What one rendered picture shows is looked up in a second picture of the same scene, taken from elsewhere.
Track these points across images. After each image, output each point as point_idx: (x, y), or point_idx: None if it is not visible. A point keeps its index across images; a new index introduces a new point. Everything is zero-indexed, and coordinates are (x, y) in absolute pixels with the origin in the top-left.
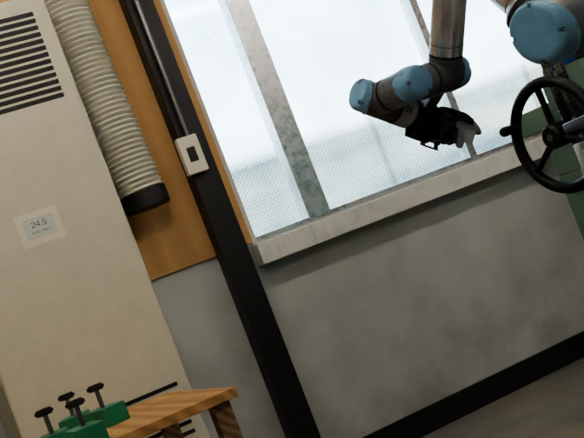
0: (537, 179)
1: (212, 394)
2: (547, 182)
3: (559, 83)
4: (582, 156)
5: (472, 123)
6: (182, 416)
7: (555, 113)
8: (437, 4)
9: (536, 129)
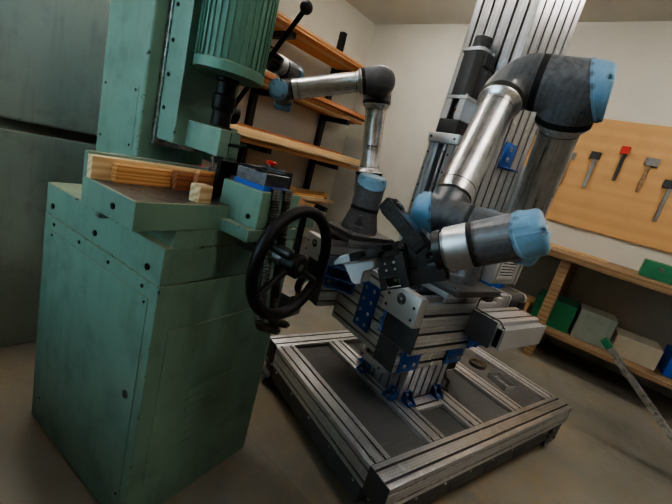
0: (260, 305)
1: None
2: (266, 309)
3: (327, 222)
4: (425, 309)
5: None
6: None
7: (258, 233)
8: (492, 157)
9: (164, 228)
